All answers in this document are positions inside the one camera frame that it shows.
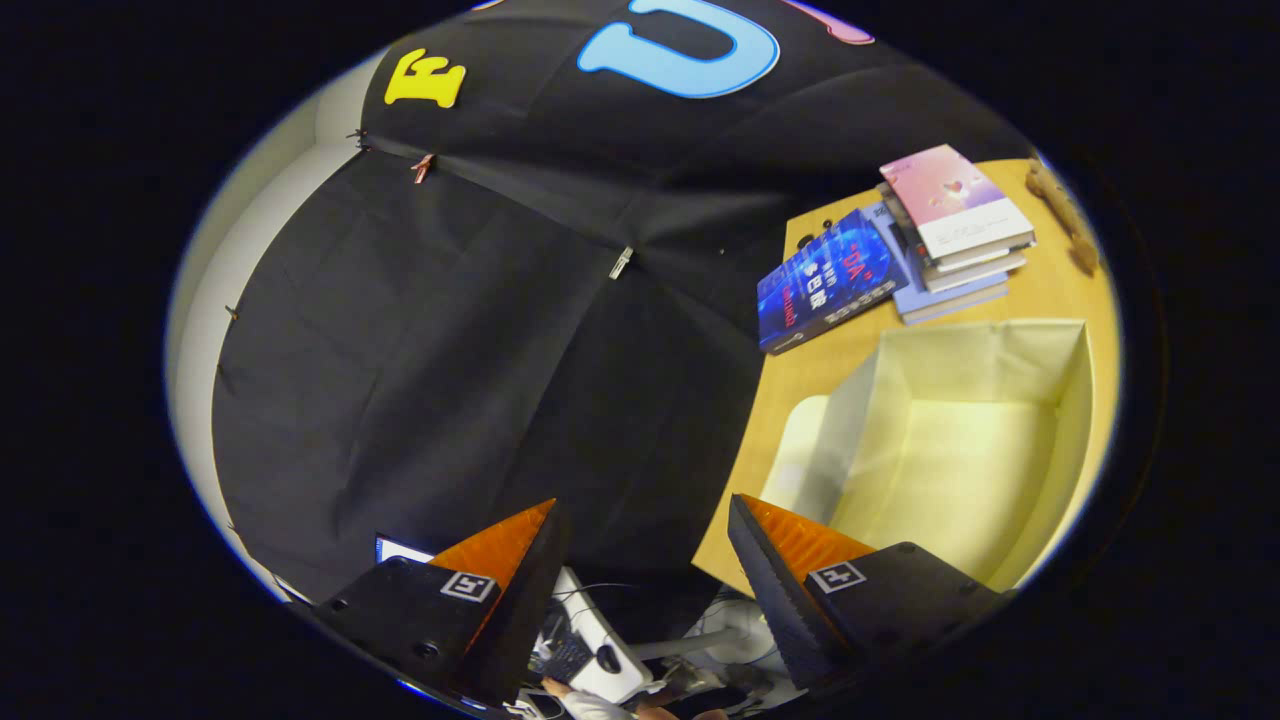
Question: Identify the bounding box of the black backdrop cloth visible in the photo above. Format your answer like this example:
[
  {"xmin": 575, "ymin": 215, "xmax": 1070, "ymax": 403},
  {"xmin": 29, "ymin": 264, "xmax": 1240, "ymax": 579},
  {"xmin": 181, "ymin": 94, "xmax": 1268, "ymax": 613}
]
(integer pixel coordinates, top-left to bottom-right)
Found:
[{"xmin": 210, "ymin": 0, "xmax": 1036, "ymax": 606}]

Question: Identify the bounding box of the pink cover book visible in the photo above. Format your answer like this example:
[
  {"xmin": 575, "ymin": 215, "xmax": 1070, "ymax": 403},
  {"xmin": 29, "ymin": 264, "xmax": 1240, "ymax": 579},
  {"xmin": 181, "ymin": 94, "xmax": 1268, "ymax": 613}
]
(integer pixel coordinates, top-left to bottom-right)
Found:
[{"xmin": 879, "ymin": 144, "xmax": 1037, "ymax": 263}]

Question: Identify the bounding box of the dark blue book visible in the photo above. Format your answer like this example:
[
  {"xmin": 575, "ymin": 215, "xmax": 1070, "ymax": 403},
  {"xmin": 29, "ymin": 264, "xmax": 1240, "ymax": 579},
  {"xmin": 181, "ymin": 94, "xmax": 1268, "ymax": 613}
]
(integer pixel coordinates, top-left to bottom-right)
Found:
[{"xmin": 756, "ymin": 208, "xmax": 909, "ymax": 356}]

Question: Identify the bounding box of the pale green storage box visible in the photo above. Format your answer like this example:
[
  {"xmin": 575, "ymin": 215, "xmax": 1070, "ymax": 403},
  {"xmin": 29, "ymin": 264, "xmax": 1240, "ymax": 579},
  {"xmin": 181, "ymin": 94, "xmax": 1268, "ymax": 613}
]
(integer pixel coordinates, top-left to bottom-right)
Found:
[{"xmin": 760, "ymin": 318, "xmax": 1097, "ymax": 593}]

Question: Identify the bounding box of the white book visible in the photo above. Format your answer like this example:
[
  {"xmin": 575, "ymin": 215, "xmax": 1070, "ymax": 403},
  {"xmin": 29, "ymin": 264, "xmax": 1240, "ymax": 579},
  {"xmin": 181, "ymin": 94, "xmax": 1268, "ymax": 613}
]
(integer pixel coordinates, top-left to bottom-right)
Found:
[{"xmin": 905, "ymin": 225, "xmax": 1029, "ymax": 294}]

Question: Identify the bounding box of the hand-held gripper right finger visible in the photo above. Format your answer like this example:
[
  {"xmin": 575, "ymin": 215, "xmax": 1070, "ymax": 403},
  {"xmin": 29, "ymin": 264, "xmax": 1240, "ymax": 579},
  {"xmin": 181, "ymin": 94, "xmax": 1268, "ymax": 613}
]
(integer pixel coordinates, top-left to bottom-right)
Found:
[{"xmin": 728, "ymin": 494, "xmax": 1011, "ymax": 693}]

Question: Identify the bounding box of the white desk device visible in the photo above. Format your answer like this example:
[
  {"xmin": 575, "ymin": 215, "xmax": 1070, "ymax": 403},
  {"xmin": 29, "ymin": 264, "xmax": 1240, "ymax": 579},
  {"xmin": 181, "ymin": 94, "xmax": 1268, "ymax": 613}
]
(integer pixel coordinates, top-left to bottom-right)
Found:
[{"xmin": 535, "ymin": 567, "xmax": 653, "ymax": 704}]

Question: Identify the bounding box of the brown plush toy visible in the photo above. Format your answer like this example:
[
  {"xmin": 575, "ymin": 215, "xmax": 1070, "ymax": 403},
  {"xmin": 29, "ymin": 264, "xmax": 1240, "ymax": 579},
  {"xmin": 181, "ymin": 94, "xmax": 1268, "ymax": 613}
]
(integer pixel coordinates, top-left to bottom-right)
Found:
[{"xmin": 1025, "ymin": 160, "xmax": 1103, "ymax": 278}]

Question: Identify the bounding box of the pale blue book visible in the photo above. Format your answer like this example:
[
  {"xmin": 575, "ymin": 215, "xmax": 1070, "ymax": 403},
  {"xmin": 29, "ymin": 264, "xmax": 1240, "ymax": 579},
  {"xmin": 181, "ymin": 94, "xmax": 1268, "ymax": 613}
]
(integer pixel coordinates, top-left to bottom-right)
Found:
[{"xmin": 862, "ymin": 203, "xmax": 1011, "ymax": 327}]

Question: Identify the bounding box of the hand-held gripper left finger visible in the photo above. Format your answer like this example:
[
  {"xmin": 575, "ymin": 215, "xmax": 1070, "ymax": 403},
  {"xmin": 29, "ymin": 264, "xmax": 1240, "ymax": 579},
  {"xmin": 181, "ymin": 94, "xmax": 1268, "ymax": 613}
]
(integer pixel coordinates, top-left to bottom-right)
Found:
[{"xmin": 315, "ymin": 499, "xmax": 571, "ymax": 707}]

